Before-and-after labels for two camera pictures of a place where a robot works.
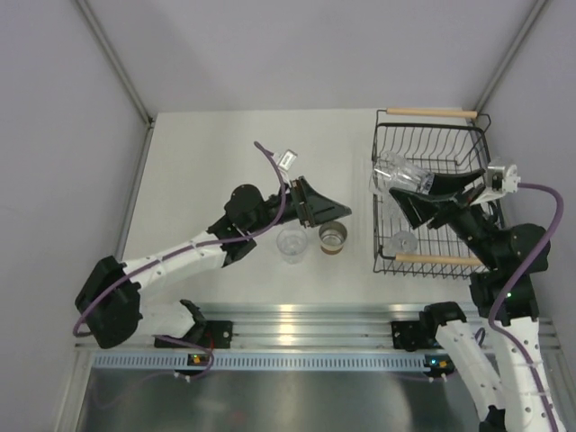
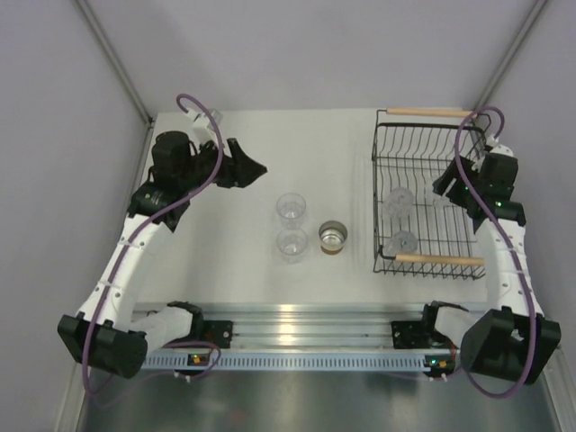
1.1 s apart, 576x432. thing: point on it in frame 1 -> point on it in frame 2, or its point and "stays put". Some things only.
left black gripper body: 292,210 -> 205,166
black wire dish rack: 433,150 stays put
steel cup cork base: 332,237 stays put
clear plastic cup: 403,241 stays put
